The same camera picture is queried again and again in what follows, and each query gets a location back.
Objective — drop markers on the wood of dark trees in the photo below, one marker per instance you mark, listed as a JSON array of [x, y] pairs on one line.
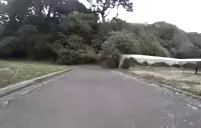
[[74, 40]]

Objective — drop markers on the grey asphalt path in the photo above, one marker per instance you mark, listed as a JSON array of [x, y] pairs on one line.
[[94, 100]]

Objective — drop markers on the concrete kerb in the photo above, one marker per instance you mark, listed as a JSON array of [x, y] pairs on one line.
[[24, 83]]

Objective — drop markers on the pale kerb edge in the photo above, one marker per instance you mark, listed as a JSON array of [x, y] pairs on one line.
[[174, 89]]

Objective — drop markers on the grass verge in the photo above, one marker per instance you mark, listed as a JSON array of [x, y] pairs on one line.
[[178, 78]]

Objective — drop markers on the grass field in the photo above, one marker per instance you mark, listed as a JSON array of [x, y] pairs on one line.
[[11, 71]]

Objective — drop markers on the white guard rail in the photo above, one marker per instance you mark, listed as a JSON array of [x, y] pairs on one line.
[[154, 59]]

